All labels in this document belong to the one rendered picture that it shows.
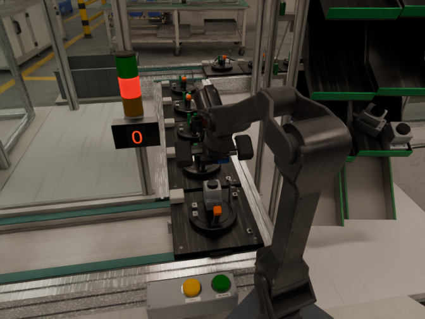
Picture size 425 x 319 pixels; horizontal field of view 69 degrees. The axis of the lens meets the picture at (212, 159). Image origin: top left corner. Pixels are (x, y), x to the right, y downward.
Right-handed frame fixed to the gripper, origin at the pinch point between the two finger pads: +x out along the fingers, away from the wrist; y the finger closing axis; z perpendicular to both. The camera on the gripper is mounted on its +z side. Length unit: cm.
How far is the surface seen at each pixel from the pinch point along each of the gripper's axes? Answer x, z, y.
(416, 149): 59, 12, -110
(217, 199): 7.6, -9.5, -0.9
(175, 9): 339, 376, -26
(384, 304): 8, -42, -39
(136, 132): 1.7, 9.7, 18.7
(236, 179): 25.5, -0.4, -10.6
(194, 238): 11.1, -18.6, 6.6
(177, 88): 74, 66, 3
